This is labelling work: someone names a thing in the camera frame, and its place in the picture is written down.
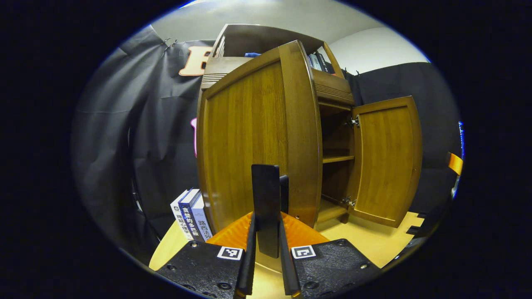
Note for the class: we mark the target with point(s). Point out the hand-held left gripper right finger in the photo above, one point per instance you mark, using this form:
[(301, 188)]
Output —
[(289, 274)]

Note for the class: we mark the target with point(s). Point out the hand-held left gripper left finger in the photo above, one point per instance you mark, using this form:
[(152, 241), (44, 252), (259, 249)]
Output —
[(247, 270)]

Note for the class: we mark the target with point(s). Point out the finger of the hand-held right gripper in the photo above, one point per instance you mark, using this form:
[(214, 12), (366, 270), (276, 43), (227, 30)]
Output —
[(455, 163)]

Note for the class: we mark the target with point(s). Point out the wooden cabinet door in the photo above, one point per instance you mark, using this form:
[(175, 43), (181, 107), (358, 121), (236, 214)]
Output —
[(386, 162), (249, 133)]

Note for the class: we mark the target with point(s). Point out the wooden double-door shoe cabinet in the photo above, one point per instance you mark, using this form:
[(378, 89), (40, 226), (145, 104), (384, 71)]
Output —
[(266, 37)]

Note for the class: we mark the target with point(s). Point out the navy yellow-lettered paperback book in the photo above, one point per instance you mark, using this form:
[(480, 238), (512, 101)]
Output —
[(190, 216)]

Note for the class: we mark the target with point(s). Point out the wooden inner shelf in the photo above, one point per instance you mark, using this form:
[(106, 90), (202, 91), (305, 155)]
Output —
[(337, 158)]

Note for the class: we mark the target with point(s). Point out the black shelf book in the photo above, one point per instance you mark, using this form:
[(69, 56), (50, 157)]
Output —
[(326, 62)]

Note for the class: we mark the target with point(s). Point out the light grey shelf book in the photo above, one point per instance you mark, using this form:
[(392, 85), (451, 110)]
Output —
[(317, 62)]

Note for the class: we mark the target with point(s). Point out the dark blue shelf book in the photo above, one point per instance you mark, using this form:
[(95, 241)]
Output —
[(310, 61)]

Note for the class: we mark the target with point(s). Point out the black backdrop cloth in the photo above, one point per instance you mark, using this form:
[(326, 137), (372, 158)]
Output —
[(112, 124)]

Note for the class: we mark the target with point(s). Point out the folded blue cloth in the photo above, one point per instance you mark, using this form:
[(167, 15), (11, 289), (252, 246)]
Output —
[(252, 54)]

